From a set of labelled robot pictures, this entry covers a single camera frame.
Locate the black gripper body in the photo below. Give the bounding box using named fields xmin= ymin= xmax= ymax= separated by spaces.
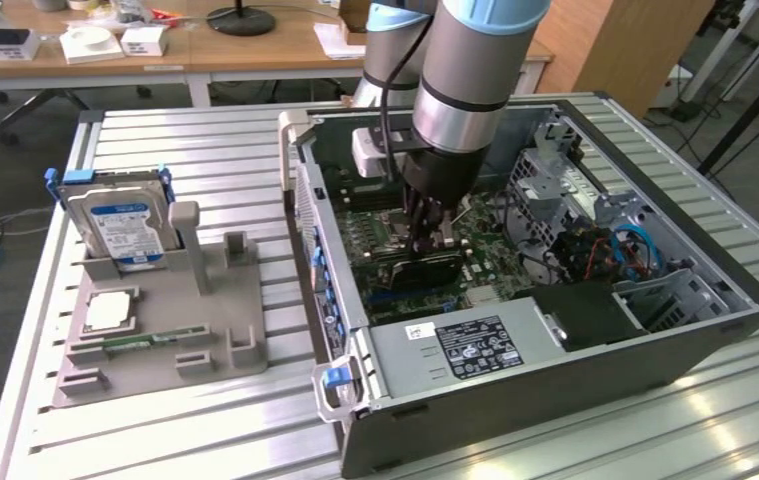
xmin=402 ymin=146 xmax=489 ymax=210

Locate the green graphics card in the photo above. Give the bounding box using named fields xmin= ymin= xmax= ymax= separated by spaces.
xmin=376 ymin=247 xmax=465 ymax=294

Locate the black RAM slot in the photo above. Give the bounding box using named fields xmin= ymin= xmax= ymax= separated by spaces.
xmin=343 ymin=180 xmax=408 ymax=211

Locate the CPU socket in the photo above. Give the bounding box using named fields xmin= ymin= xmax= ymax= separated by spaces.
xmin=378 ymin=208 xmax=421 ymax=246

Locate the metal drive cage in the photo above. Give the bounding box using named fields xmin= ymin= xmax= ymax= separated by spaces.
xmin=504 ymin=118 xmax=621 ymax=281

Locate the green motherboard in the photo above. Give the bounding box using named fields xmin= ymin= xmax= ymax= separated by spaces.
xmin=333 ymin=175 xmax=536 ymax=325

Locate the blue expansion slot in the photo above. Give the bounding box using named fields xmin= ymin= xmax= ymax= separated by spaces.
xmin=366 ymin=292 xmax=421 ymax=307

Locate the stack of papers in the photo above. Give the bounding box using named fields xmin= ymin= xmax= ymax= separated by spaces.
xmin=314 ymin=20 xmax=369 ymax=61

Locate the brown cardboard box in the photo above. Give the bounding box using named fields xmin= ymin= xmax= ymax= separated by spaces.
xmin=337 ymin=0 xmax=373 ymax=35

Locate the wooden desk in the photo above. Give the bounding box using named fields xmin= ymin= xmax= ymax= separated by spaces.
xmin=0 ymin=0 xmax=556 ymax=109

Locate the wooden cabinet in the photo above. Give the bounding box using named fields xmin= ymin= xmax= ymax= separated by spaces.
xmin=529 ymin=0 xmax=720 ymax=120

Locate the black power adapter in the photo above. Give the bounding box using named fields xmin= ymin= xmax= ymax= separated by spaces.
xmin=669 ymin=101 xmax=706 ymax=124

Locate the grey power supply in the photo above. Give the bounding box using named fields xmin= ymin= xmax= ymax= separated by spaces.
xmin=366 ymin=298 xmax=569 ymax=400

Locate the black lamp base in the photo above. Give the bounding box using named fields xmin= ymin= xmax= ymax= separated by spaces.
xmin=205 ymin=0 xmax=279 ymax=37

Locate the metal disk bay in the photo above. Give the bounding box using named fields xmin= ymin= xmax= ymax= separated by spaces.
xmin=610 ymin=268 xmax=736 ymax=335

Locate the blue case latch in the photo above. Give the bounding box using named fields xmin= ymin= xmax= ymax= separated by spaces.
xmin=319 ymin=366 xmax=353 ymax=390

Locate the black slanted pole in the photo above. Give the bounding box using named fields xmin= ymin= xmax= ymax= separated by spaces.
xmin=694 ymin=47 xmax=759 ymax=176

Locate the black open PC case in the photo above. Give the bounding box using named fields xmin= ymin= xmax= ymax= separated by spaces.
xmin=277 ymin=98 xmax=759 ymax=479

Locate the hard disk with blue caddy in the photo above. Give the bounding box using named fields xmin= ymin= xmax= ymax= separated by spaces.
xmin=43 ymin=163 xmax=178 ymax=275

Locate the grey parts rack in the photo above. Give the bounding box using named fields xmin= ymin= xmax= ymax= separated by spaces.
xmin=50 ymin=199 xmax=271 ymax=409

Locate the small white box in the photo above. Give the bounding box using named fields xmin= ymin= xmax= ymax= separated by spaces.
xmin=119 ymin=25 xmax=170 ymax=57

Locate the green loose RAM stick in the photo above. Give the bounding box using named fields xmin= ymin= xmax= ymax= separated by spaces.
xmin=93 ymin=327 xmax=213 ymax=352

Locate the silver CPU chip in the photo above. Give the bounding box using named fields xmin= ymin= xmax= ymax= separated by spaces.
xmin=82 ymin=291 xmax=139 ymax=335

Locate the white box round dish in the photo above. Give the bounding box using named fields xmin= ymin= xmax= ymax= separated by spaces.
xmin=58 ymin=24 xmax=129 ymax=66

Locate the black chair base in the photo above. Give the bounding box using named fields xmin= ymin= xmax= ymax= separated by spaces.
xmin=0 ymin=84 xmax=154 ymax=147

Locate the white box dark lid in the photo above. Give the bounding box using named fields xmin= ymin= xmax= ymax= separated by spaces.
xmin=0 ymin=27 xmax=43 ymax=62

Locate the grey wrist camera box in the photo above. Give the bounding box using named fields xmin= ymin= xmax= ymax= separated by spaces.
xmin=350 ymin=127 xmax=414 ymax=177

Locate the black camera cable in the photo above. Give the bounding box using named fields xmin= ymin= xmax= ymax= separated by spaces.
xmin=378 ymin=14 xmax=436 ymax=182

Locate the red wire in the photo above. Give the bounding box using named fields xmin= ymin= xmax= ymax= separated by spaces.
xmin=585 ymin=238 xmax=621 ymax=277

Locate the blue data wire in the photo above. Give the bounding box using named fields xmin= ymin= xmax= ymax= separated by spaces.
xmin=609 ymin=223 xmax=666 ymax=282

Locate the white table frame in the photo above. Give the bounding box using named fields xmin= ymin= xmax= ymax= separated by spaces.
xmin=676 ymin=0 xmax=759 ymax=141

